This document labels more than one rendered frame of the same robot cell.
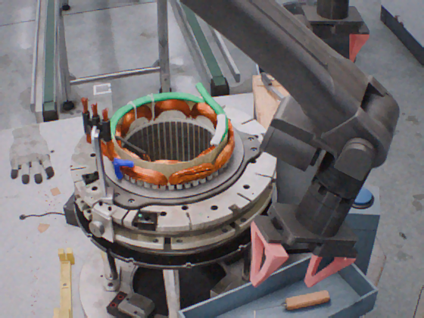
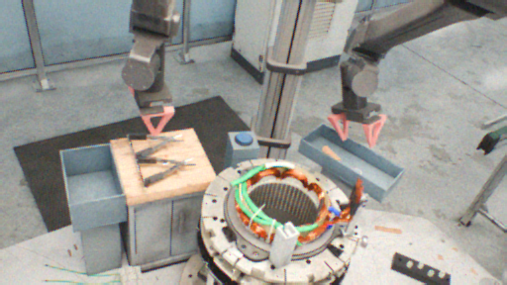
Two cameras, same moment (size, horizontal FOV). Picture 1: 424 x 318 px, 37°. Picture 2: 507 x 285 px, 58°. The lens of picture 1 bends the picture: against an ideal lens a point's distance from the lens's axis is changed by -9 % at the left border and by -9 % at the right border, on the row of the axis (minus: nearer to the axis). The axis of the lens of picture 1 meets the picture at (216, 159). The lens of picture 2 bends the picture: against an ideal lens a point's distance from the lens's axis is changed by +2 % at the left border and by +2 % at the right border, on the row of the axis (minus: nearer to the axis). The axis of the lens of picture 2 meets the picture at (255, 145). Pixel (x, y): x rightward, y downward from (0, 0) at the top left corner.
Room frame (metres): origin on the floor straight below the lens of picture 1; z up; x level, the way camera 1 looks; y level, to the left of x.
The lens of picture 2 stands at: (1.20, 0.58, 1.77)
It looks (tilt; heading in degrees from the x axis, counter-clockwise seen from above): 40 degrees down; 241
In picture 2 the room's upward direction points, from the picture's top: 11 degrees clockwise
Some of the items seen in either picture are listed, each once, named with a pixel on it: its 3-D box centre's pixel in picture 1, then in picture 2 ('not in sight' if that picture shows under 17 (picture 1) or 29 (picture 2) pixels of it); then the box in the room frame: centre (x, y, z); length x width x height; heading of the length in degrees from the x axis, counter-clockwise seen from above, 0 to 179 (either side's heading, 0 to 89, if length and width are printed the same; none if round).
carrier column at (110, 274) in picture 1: (104, 239); not in sight; (0.83, 0.20, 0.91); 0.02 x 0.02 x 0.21
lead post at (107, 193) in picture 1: (104, 166); (354, 214); (0.72, 0.16, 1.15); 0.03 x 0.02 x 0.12; 179
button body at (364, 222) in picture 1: (348, 253); (238, 174); (0.79, -0.23, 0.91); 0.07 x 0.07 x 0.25; 82
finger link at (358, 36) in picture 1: (345, 38); not in sight; (1.04, -0.23, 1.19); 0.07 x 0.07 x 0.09; 3
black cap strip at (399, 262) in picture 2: not in sight; (420, 271); (0.37, 0.13, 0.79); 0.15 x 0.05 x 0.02; 135
